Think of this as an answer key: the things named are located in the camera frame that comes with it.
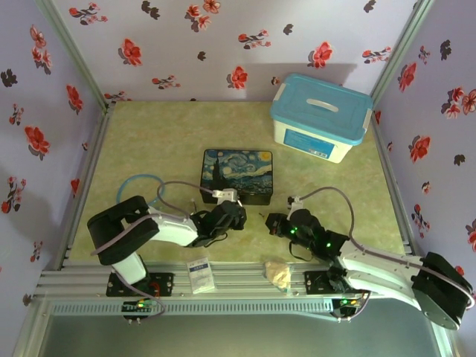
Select starry night tin box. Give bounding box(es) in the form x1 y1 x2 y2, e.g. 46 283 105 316
199 148 275 207

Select clear bag with yellow contents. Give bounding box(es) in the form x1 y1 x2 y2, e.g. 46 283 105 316
263 260 293 295

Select wide aluminium profile beam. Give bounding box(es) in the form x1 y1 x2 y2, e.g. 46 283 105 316
35 260 386 299

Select white paper packet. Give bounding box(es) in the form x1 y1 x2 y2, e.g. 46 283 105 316
185 256 216 295

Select green circuit board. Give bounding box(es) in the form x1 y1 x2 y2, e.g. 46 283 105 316
332 296 364 310
122 300 158 312

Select blue stethoscope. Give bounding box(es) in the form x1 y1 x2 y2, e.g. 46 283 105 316
117 173 197 209

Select white storage box blue lid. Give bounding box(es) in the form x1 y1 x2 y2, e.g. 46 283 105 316
269 73 374 164

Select grey right arm cable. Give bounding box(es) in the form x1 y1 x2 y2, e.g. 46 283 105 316
293 187 476 323

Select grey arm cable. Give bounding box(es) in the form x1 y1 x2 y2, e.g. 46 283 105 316
293 187 476 323
91 180 224 328

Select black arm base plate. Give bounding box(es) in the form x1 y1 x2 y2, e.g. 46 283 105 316
106 271 176 298
303 270 350 297

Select grey left arm cable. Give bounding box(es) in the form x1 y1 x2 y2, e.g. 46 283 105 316
91 180 224 328

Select grey slotted cable duct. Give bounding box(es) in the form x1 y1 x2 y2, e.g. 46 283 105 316
50 300 335 317

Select aluminium table rail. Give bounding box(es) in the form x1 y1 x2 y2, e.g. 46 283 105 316
371 107 423 267
40 103 115 272

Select aluminium frame post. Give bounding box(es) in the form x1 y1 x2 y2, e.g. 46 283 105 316
36 0 115 112
370 0 436 111

